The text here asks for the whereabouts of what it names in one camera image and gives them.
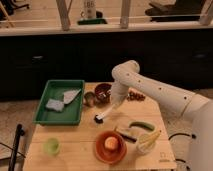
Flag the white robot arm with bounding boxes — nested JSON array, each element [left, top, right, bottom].
[[111, 60, 213, 171]]

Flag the small metal cup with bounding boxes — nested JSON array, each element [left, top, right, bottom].
[[84, 92, 96, 107]]

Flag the clear cup with corn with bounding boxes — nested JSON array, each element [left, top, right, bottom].
[[136, 134, 155, 155]]

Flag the green plastic cup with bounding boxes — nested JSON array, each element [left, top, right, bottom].
[[43, 138, 60, 156]]

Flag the spoon in bowl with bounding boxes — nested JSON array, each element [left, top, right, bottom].
[[99, 90, 110, 98]]

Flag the dark red bowl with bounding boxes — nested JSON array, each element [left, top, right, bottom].
[[95, 83, 111, 103]]

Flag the brown rectangular block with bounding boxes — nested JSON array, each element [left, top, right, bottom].
[[115, 126, 138, 143]]

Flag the green cucumber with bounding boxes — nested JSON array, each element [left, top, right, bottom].
[[129, 121, 155, 131]]

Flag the orange fruit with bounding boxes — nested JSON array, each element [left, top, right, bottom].
[[104, 137, 118, 151]]

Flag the green plastic tray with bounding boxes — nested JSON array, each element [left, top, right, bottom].
[[33, 80, 84, 126]]

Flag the grey triangular cloth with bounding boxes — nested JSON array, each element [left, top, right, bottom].
[[63, 89, 80, 104]]

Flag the orange plate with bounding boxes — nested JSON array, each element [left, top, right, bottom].
[[94, 131, 127, 164]]

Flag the grey sponge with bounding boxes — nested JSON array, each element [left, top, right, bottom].
[[46, 99, 64, 112]]

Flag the green book on shelf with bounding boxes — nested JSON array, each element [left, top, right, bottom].
[[77, 18, 108, 25]]

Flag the white mug on shelf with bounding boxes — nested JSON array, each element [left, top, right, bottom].
[[83, 0, 96, 19]]

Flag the black stand pole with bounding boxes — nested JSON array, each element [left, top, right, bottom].
[[8, 124, 25, 171]]

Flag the black cable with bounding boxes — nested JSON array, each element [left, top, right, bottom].
[[168, 132, 197, 141]]

